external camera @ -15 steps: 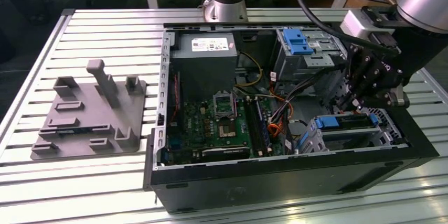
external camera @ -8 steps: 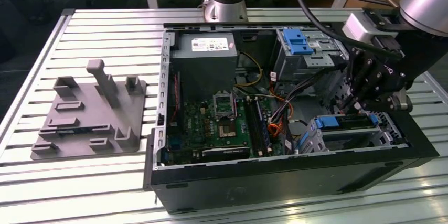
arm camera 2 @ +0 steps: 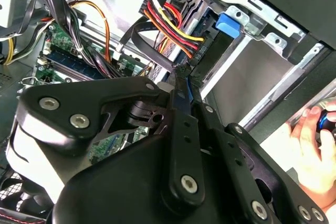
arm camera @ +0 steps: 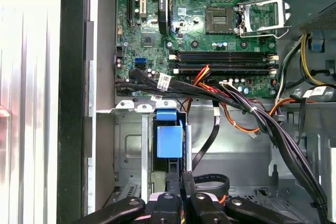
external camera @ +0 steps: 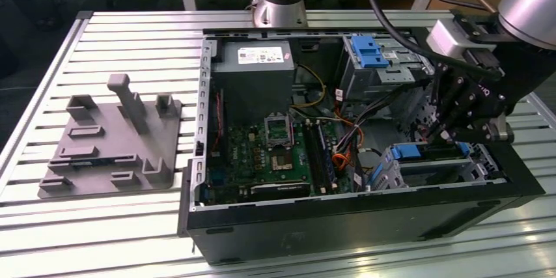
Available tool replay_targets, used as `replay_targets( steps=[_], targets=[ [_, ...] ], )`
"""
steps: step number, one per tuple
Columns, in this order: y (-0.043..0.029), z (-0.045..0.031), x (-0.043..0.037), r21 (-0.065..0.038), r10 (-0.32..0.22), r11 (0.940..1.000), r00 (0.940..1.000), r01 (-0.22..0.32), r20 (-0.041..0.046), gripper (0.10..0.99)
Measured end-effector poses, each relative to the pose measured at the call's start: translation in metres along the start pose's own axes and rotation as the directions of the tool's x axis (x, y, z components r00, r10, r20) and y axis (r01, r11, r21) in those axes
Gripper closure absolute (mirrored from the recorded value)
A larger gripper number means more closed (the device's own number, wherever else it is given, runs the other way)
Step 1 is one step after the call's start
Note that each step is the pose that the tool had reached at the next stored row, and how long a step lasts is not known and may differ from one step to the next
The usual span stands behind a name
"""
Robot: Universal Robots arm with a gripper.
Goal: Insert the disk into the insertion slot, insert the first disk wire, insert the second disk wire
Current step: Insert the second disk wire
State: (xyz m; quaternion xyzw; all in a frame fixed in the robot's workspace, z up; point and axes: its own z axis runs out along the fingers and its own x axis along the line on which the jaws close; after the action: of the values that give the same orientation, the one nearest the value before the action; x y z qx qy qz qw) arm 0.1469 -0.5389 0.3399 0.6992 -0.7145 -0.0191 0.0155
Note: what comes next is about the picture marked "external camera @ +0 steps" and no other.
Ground black graphics card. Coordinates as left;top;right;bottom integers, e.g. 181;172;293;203
249;182;312;198

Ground metal socket cover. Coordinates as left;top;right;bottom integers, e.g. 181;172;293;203
263;111;295;147

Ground black RAM slot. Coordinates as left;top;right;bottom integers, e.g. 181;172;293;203
303;120;323;196
316;120;340;194

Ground flat orange cable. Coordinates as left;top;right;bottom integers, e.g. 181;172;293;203
332;151;351;174

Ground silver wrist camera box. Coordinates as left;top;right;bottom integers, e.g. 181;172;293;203
425;19;475;59

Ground green RAM stick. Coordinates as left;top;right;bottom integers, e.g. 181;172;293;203
68;158;115;167

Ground black cable bundle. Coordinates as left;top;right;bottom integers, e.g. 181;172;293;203
340;89;429;135

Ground metal disk bay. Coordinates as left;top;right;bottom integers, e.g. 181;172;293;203
371;143;508;191

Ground hard disk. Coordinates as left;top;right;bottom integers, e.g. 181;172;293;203
388;141;471;162

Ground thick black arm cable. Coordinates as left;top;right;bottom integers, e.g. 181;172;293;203
364;0;500;79

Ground blue drive latch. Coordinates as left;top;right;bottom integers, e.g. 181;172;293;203
351;35;391;69

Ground red yellow disk power wire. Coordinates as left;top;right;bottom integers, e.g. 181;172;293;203
415;123;435;144

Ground green motherboard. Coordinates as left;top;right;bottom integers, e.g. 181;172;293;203
207;95;355;201

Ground thin orange wires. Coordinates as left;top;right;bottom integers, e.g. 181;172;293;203
341;118;365;152

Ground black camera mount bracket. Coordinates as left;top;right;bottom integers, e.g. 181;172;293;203
449;8;508;79

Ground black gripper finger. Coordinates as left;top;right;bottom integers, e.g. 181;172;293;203
428;63;448;144
437;76;492;143

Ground grey power supply unit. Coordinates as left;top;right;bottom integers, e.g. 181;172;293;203
211;40;296;119

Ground grey parts rack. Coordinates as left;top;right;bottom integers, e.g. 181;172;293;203
37;74;183;199

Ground CPU socket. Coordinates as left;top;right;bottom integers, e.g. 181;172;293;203
269;149;300;173

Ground black open PC case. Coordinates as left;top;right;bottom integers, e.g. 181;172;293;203
176;25;547;266

